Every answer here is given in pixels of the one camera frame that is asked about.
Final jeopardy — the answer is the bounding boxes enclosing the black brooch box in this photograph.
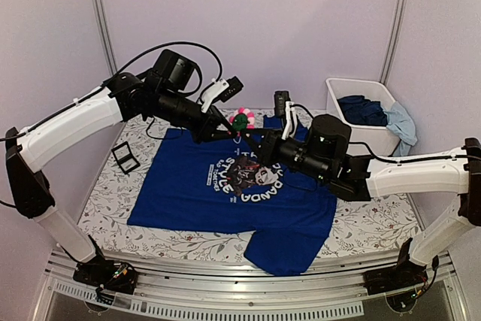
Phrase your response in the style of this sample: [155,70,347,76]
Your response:
[111,141,141,174]

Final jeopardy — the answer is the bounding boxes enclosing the right aluminium frame post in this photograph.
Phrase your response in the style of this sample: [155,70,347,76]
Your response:
[379,0,407,86]

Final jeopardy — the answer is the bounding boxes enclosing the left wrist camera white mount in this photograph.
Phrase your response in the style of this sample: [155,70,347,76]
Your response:
[199,77,244,114]

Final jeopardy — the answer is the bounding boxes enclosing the white plastic bin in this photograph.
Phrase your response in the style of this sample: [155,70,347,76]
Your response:
[325,77,400,156]

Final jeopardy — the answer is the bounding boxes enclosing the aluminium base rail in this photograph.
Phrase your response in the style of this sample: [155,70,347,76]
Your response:
[30,250,471,320]

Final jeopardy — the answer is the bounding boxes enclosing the blue printed t-shirt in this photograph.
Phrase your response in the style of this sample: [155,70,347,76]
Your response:
[128,128,337,277]

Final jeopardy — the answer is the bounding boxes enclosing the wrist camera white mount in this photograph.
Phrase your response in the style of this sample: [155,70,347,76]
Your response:
[274,90,298,141]
[199,77,244,114]

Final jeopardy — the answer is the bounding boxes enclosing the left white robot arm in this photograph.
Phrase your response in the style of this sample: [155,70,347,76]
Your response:
[4,50,243,298]

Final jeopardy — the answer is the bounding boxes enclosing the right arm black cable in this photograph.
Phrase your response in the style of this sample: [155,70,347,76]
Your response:
[289,102,467,292]

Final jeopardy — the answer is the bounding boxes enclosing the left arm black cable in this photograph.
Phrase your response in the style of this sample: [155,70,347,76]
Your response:
[0,41,223,209]

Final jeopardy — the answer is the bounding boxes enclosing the left aluminium frame post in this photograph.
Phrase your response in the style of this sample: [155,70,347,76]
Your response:
[83,0,131,119]

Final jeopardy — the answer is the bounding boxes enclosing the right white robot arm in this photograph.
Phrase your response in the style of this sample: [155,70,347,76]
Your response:
[240,114,480,300]

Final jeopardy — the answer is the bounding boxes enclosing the floral table cloth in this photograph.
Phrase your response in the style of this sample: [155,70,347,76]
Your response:
[78,117,420,264]

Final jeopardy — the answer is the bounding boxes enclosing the pink flower brooch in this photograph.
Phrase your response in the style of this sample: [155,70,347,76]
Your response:
[229,108,256,131]

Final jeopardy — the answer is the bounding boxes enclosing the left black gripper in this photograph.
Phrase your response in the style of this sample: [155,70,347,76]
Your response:
[154,87,238,144]

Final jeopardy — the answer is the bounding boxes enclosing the light blue cloth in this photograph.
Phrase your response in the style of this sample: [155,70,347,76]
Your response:
[384,101,418,156]

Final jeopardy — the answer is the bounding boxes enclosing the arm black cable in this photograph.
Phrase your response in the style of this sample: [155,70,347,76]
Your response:
[289,102,467,292]
[0,41,223,209]

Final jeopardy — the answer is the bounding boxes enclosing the dark navy clothing in bin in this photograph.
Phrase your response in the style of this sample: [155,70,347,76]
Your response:
[337,95,388,127]

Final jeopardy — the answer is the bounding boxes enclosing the aluminium frame post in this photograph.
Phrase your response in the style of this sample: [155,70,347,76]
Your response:
[379,0,407,86]
[83,0,131,119]

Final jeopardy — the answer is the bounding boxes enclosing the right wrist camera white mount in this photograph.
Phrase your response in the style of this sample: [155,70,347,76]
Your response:
[274,90,298,141]

